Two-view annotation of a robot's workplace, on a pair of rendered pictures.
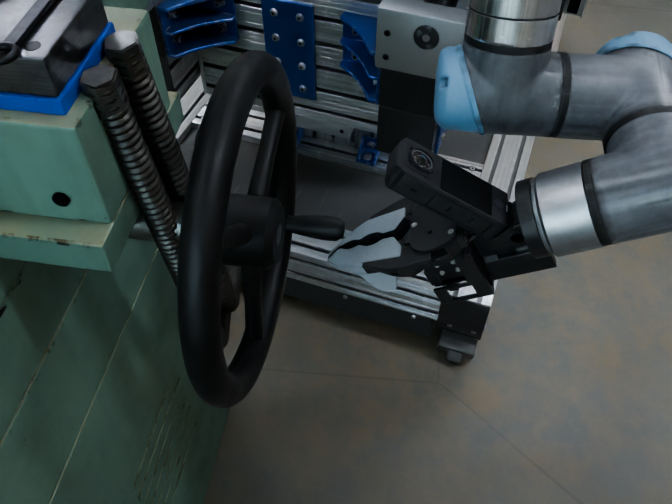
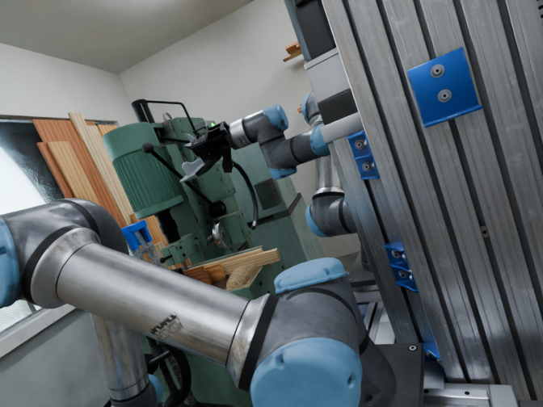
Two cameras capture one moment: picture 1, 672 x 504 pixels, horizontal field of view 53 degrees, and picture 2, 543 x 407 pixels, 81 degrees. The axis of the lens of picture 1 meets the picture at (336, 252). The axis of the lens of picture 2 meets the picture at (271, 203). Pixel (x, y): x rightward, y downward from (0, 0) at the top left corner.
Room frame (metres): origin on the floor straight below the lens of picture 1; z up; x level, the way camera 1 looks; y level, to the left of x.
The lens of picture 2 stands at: (1.02, -0.67, 1.23)
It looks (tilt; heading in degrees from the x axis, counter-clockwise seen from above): 7 degrees down; 101
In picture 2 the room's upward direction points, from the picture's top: 21 degrees counter-clockwise
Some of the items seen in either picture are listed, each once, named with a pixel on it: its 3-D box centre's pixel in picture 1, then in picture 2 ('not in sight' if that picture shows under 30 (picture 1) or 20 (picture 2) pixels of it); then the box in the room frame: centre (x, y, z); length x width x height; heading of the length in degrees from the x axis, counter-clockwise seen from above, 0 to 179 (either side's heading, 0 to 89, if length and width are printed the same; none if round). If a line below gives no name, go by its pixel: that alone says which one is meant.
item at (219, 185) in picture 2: not in sight; (218, 180); (0.60, 0.60, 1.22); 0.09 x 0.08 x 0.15; 81
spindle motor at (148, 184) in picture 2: not in sight; (144, 171); (0.42, 0.41, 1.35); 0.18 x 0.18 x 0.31
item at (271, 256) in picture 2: not in sight; (211, 272); (0.51, 0.39, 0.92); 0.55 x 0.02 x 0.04; 171
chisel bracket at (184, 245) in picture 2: not in sight; (183, 250); (0.43, 0.43, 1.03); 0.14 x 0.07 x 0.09; 81
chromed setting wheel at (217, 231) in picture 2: not in sight; (222, 234); (0.56, 0.52, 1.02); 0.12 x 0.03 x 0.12; 81
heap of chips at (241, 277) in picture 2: not in sight; (241, 273); (0.66, 0.28, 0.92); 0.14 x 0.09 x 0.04; 81
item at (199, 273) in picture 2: not in sight; (183, 282); (0.44, 0.32, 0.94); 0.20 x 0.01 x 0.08; 171
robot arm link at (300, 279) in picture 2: not in sight; (317, 303); (0.94, -0.19, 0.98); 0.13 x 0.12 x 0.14; 85
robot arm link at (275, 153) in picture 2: not in sight; (283, 156); (0.93, 0.21, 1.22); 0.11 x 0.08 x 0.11; 149
